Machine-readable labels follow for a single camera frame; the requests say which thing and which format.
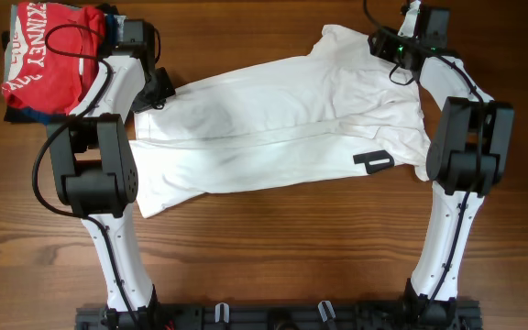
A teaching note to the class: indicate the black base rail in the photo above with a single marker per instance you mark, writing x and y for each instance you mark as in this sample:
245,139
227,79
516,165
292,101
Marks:
362,315

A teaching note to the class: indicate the navy blue garment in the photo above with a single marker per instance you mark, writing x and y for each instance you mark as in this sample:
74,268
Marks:
39,114

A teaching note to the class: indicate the black garment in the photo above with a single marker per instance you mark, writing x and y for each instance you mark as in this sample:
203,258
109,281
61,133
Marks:
14,114

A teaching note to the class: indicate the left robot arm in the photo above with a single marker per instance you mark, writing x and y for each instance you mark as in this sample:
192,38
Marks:
96,176

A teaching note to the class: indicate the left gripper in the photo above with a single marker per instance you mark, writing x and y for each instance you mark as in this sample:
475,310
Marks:
166,92

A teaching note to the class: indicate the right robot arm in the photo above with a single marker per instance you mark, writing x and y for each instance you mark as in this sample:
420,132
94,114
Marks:
465,159

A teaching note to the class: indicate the red printed t-shirt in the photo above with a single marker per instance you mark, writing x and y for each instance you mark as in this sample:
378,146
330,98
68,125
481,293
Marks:
48,57

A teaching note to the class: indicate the white t-shirt black print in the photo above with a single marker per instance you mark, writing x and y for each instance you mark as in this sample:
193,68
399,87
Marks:
300,119

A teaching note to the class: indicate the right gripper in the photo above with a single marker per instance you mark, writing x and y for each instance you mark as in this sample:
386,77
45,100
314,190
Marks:
383,39

